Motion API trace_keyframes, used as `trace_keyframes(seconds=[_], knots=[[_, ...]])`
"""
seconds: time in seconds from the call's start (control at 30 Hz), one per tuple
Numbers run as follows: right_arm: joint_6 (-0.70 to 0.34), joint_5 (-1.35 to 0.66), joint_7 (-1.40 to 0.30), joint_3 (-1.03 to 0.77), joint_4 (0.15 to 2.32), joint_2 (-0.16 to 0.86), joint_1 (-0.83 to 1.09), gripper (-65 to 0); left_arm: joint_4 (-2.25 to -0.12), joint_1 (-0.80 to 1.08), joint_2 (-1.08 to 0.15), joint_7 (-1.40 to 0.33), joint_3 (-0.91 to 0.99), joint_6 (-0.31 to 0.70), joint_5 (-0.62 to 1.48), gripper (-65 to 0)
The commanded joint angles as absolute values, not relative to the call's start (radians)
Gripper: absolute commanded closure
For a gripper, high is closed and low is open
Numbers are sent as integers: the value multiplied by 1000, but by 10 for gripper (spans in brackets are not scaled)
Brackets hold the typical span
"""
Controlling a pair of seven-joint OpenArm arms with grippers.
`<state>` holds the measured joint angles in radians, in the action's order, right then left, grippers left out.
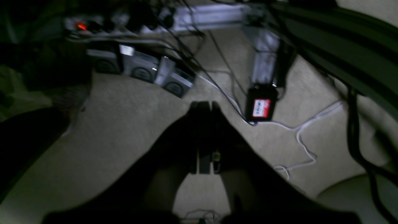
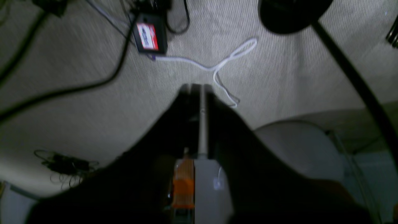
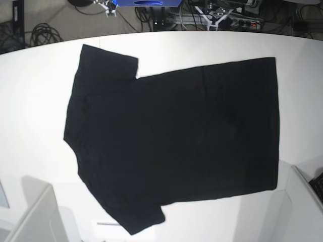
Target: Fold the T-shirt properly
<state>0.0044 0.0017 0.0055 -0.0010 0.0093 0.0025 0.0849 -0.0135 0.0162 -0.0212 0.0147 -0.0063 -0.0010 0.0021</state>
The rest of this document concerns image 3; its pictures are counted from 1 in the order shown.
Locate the white table slot plate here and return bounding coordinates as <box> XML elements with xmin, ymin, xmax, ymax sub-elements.
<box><xmin>96</xmin><ymin>221</ymin><xmax>120</xmax><ymax>226</ymax></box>

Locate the black keyboard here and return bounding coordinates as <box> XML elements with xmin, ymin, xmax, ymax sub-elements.
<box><xmin>309</xmin><ymin>173</ymin><xmax>323</xmax><ymax>202</ymax></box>

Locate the white partition panel left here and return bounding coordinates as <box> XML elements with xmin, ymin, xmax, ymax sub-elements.
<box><xmin>5</xmin><ymin>184</ymin><xmax>69</xmax><ymax>242</ymax></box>

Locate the black cabinet edge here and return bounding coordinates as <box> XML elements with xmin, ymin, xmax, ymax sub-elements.
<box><xmin>12</xmin><ymin>0</ymin><xmax>26</xmax><ymax>49</ymax></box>

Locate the white partition panel right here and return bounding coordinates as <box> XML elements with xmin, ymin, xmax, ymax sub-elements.
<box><xmin>283</xmin><ymin>166</ymin><xmax>322</xmax><ymax>241</ymax></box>

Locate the white partition panel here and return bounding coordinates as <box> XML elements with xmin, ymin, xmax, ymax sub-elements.
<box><xmin>283</xmin><ymin>166</ymin><xmax>322</xmax><ymax>241</ymax></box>
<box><xmin>5</xmin><ymin>184</ymin><xmax>69</xmax><ymax>242</ymax></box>

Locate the white power strip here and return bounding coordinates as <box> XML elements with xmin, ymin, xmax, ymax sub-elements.
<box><xmin>170</xmin><ymin>13</ymin><xmax>264</xmax><ymax>31</ymax></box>

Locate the black T-shirt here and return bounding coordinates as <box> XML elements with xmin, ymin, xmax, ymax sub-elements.
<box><xmin>64</xmin><ymin>45</ymin><xmax>280</xmax><ymax>235</ymax></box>

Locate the blue box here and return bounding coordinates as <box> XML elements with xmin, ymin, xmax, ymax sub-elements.
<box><xmin>117</xmin><ymin>0</ymin><xmax>182</xmax><ymax>7</ymax></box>

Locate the black coiled cable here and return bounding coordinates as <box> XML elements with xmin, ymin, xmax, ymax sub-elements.
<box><xmin>29</xmin><ymin>22</ymin><xmax>64</xmax><ymax>47</ymax></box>

